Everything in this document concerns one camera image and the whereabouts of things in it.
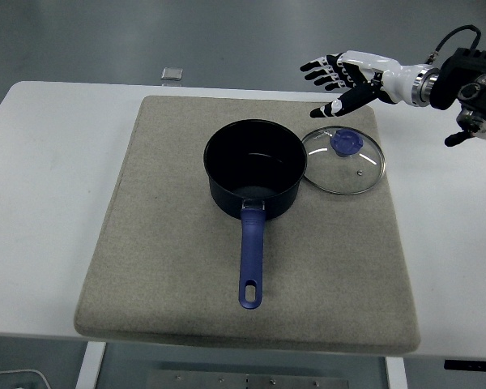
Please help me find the white and black hand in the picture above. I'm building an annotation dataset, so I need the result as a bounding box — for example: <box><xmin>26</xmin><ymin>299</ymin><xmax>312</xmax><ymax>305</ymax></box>
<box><xmin>299</xmin><ymin>49</ymin><xmax>427</xmax><ymax>120</ymax></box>

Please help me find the glass lid with blue knob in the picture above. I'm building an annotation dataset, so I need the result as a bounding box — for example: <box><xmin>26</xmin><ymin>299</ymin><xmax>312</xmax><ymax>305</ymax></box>
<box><xmin>301</xmin><ymin>125</ymin><xmax>387</xmax><ymax>196</ymax></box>

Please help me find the small silver floor plate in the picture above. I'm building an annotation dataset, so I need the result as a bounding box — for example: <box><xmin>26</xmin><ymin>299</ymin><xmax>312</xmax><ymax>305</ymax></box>
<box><xmin>160</xmin><ymin>66</ymin><xmax>184</xmax><ymax>82</ymax></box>

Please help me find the beige fabric mat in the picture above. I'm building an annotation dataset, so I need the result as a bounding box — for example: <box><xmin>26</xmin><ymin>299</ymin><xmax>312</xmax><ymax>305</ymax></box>
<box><xmin>73</xmin><ymin>95</ymin><xmax>421</xmax><ymax>357</ymax></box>

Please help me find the white table leg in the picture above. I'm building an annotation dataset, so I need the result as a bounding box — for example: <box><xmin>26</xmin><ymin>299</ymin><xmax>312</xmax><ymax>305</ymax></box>
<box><xmin>384</xmin><ymin>357</ymin><xmax>408</xmax><ymax>389</ymax></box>
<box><xmin>75</xmin><ymin>342</ymin><xmax>107</xmax><ymax>389</ymax></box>

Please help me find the black table control panel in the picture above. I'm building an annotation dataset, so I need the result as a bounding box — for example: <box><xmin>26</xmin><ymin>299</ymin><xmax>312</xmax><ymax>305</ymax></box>
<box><xmin>443</xmin><ymin>359</ymin><xmax>486</xmax><ymax>373</ymax></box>

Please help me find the grey metal plate with screws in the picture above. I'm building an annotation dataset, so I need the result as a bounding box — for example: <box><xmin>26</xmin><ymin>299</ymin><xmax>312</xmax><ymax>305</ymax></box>
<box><xmin>145</xmin><ymin>369</ymin><xmax>350</xmax><ymax>389</ymax></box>

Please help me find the dark pot with blue handle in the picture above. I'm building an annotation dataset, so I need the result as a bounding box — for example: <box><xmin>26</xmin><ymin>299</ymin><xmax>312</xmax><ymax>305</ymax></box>
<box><xmin>203</xmin><ymin>118</ymin><xmax>309</xmax><ymax>310</ymax></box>

